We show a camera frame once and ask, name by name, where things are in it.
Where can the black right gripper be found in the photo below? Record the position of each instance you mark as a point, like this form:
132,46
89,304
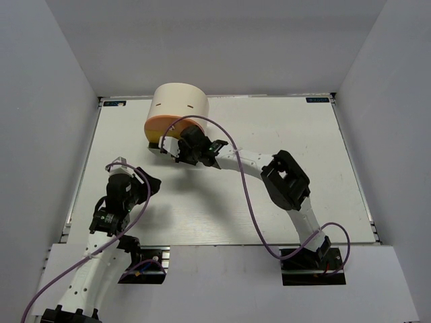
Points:
182,144

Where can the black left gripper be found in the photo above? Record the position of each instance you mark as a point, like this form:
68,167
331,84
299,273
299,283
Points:
154,184

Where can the yellow drawer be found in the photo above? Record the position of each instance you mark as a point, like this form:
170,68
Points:
153,136

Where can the orange top drawer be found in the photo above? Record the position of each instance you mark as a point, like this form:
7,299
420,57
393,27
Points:
160,123

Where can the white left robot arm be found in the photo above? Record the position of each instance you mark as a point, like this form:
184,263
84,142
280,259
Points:
109,250

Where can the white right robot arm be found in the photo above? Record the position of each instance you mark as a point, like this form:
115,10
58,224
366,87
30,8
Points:
285,181

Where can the cream cylindrical drawer organizer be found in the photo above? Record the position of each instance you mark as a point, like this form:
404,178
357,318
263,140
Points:
179,99

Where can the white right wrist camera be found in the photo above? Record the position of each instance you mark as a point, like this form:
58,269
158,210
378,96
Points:
169,146

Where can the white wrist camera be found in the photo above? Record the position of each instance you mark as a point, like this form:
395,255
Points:
169,146
118,166

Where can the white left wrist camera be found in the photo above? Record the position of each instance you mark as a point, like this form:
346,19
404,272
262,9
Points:
118,166

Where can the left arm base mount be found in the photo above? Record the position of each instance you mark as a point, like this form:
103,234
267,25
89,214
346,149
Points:
149,267

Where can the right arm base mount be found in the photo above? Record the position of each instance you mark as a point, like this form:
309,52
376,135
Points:
297,271

